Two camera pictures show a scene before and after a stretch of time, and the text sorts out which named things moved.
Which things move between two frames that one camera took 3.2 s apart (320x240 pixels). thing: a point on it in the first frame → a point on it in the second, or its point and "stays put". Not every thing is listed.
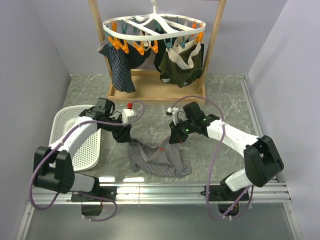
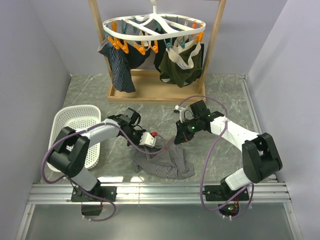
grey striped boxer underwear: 165,159 stays put
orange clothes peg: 140,49 stays put
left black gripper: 123,135 → 141,131
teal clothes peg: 183,43 stays put
